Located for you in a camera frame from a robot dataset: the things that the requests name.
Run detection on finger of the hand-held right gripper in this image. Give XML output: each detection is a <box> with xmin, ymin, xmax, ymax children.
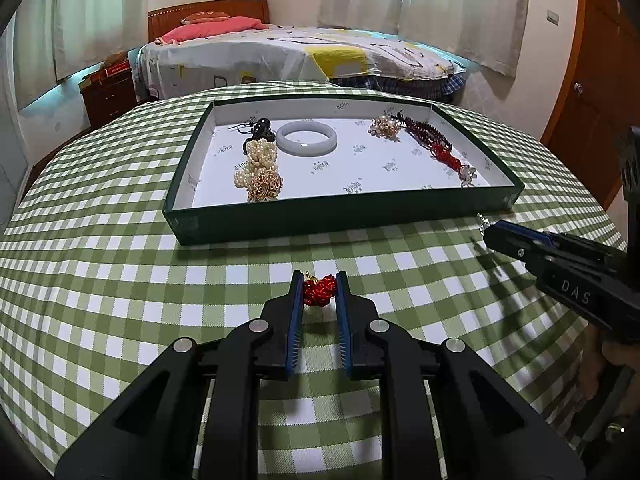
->
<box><xmin>495</xmin><ymin>220</ymin><xmax>558</xmax><ymax>247</ymax></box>
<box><xmin>484</xmin><ymin>225</ymin><xmax>548</xmax><ymax>271</ymax></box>

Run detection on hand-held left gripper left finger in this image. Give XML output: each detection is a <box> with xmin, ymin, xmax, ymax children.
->
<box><xmin>55</xmin><ymin>271</ymin><xmax>304</xmax><ymax>480</ymax></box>

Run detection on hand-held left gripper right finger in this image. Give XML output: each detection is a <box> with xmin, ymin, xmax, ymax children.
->
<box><xmin>337</xmin><ymin>271</ymin><xmax>586</xmax><ymax>480</ymax></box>

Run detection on red knot gold charm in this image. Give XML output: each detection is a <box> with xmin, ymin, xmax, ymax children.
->
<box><xmin>302</xmin><ymin>271</ymin><xmax>340</xmax><ymax>308</ymax></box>

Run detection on dark green box tray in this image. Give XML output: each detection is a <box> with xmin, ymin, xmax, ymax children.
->
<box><xmin>164</xmin><ymin>94</ymin><xmax>525</xmax><ymax>247</ymax></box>

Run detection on red cord bracelet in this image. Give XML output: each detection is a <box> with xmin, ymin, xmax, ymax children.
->
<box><xmin>430</xmin><ymin>142</ymin><xmax>463</xmax><ymax>173</ymax></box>

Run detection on gold chain necklace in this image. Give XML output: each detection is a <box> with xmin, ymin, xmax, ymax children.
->
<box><xmin>247</xmin><ymin>175</ymin><xmax>283</xmax><ymax>203</ymax></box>

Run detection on white pearl necklace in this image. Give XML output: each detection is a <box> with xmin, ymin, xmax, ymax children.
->
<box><xmin>234</xmin><ymin>139</ymin><xmax>281</xmax><ymax>196</ymax></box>

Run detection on pale jade bangle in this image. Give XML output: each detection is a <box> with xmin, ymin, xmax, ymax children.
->
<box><xmin>276</xmin><ymin>121</ymin><xmax>338</xmax><ymax>157</ymax></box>

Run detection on gold pearl flower brooch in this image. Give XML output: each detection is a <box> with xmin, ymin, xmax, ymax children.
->
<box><xmin>370</xmin><ymin>115</ymin><xmax>403</xmax><ymax>142</ymax></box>

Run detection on black chair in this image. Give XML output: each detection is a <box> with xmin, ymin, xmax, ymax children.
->
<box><xmin>616</xmin><ymin>126</ymin><xmax>640</xmax><ymax>203</ymax></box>

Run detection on brown wooden door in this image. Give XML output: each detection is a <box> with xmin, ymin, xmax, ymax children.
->
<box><xmin>542</xmin><ymin>0</ymin><xmax>640</xmax><ymax>211</ymax></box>

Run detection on wooden bed patterned bedspread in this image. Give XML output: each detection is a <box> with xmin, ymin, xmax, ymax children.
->
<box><xmin>132</xmin><ymin>0</ymin><xmax>471</xmax><ymax>103</ymax></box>

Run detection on dark wooden nightstand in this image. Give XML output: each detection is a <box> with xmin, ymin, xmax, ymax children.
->
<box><xmin>80</xmin><ymin>67</ymin><xmax>136</xmax><ymax>128</ymax></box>

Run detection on pink pillow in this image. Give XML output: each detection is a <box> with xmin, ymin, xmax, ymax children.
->
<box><xmin>155</xmin><ymin>16</ymin><xmax>266</xmax><ymax>45</ymax></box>

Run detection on orange pillow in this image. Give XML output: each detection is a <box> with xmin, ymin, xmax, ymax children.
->
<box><xmin>180</xmin><ymin>10</ymin><xmax>231</xmax><ymax>25</ymax></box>

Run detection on white wardrobe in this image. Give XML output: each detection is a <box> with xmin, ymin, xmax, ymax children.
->
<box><xmin>0</xmin><ymin>25</ymin><xmax>31</xmax><ymax>201</ymax></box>

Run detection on dark red bead bracelet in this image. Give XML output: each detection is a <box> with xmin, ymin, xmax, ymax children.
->
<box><xmin>392</xmin><ymin>114</ymin><xmax>453</xmax><ymax>153</ymax></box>

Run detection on black bead bracelet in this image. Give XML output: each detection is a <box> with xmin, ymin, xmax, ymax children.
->
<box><xmin>227</xmin><ymin>117</ymin><xmax>277</xmax><ymax>153</ymax></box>

